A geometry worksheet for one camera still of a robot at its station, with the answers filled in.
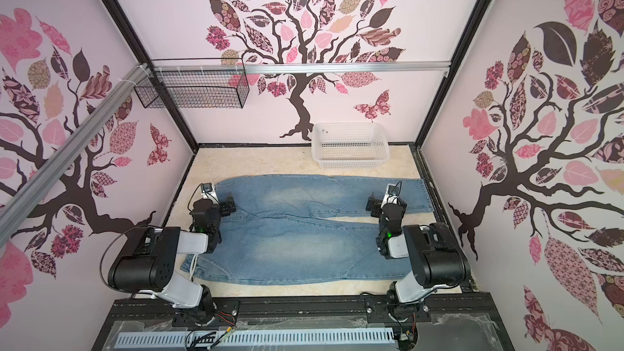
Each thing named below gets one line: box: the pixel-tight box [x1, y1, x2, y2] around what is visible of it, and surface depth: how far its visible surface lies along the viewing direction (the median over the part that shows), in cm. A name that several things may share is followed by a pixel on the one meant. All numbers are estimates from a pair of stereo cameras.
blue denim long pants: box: [181, 175, 435, 286], surface depth 91 cm
